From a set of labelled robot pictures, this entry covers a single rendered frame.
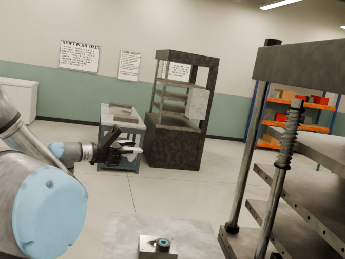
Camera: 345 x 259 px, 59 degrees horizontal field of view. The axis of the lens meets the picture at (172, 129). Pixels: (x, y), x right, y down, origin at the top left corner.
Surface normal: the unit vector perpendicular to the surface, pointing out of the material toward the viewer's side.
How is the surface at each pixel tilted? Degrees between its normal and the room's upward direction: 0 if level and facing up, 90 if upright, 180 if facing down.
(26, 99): 90
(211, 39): 90
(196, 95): 90
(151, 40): 90
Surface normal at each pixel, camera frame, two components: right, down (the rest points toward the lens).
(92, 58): 0.22, 0.23
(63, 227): 0.88, 0.12
